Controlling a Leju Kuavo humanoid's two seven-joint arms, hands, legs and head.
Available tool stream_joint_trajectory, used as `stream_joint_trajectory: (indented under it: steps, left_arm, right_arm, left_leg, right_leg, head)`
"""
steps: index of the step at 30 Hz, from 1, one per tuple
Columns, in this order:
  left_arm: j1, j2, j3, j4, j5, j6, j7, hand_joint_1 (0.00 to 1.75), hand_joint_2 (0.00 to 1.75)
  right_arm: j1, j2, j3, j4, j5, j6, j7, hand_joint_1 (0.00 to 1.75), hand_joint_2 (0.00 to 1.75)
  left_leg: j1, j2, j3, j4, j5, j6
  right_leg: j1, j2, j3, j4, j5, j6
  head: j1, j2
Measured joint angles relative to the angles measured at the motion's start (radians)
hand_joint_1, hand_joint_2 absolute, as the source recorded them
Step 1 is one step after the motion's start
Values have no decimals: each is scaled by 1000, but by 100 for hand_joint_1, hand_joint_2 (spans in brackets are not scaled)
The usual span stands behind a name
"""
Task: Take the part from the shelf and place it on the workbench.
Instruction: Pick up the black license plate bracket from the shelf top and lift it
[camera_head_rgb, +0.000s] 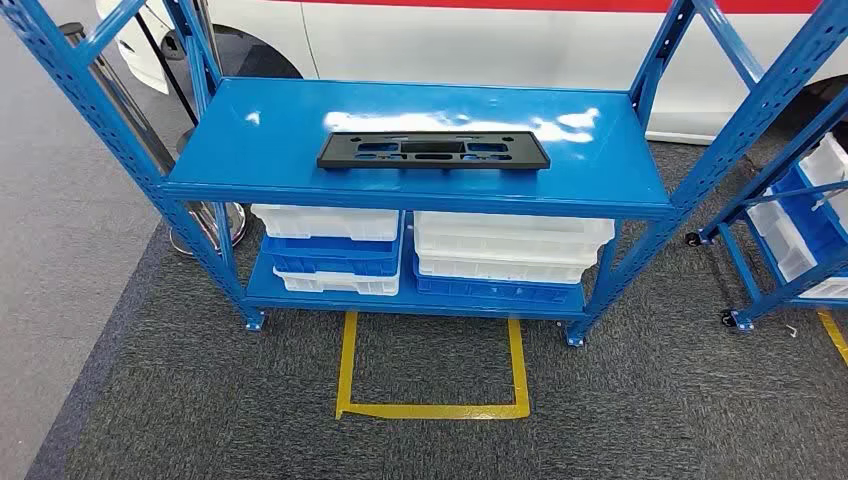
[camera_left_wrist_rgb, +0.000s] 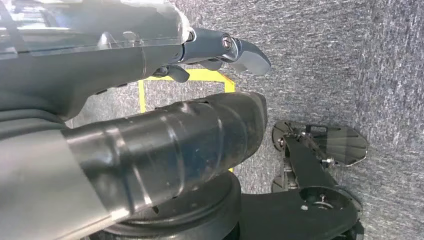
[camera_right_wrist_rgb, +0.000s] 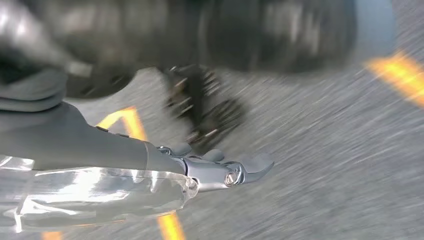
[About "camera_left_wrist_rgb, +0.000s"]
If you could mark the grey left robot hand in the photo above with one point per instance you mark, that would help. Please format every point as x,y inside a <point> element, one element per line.
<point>82,66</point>

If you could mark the yellow floor tape square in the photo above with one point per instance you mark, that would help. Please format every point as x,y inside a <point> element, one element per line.
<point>205,75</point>

